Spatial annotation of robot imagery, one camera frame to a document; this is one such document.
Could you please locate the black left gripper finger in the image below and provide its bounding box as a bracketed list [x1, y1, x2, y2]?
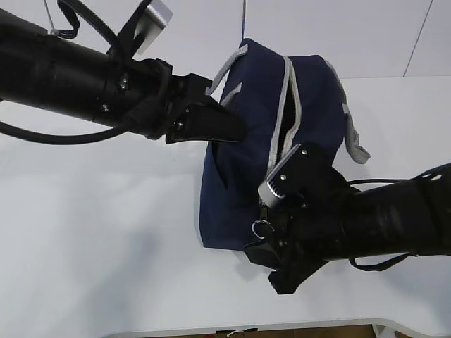
[166, 98, 245, 144]

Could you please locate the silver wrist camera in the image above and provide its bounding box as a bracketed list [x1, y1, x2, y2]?
[257, 142, 335, 209]
[134, 0, 173, 55]

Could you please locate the black cable loop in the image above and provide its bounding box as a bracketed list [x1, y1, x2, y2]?
[348, 251, 420, 273]

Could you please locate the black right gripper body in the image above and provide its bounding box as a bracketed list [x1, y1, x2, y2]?
[260, 169, 359, 270]

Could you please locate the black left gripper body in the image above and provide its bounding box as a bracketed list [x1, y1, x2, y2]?
[116, 59, 214, 139]

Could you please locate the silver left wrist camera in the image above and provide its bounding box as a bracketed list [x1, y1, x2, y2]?
[134, 0, 173, 55]

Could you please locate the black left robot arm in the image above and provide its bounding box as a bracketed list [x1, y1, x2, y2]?
[1, 1, 247, 145]

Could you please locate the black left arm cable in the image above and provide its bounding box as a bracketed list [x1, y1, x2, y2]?
[0, 121, 124, 145]

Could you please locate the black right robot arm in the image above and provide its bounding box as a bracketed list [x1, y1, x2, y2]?
[244, 164, 450, 294]

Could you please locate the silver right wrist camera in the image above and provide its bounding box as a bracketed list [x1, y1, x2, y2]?
[257, 142, 335, 209]

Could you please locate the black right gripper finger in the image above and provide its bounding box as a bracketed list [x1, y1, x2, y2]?
[268, 259, 326, 294]
[244, 242, 282, 270]

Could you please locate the navy blue lunch bag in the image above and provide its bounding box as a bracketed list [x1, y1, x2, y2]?
[198, 38, 370, 251]

